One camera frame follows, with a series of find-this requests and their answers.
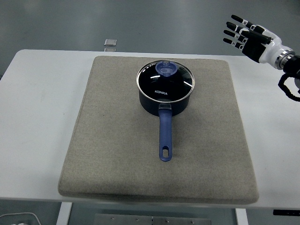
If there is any grey metal plate with screws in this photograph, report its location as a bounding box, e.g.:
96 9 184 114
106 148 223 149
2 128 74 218
93 213 212 225

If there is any white cable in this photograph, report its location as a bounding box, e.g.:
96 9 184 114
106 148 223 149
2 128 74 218
0 212 40 225

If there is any black bar under table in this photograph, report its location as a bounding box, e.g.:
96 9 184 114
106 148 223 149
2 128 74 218
273 209 300 216

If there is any white table leg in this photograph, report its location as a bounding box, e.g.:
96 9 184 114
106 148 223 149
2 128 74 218
55 202 73 225
235 208 249 225

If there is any glass pot lid blue knob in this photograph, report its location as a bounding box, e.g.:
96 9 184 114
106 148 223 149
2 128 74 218
136 60 195 104

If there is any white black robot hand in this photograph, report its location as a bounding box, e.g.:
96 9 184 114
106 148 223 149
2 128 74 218
223 15 294 64

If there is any beige fabric mat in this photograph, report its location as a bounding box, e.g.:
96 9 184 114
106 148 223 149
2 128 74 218
58 55 260 204

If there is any dark blue saucepan long handle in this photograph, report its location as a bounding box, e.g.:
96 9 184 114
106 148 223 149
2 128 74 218
136 60 195 162

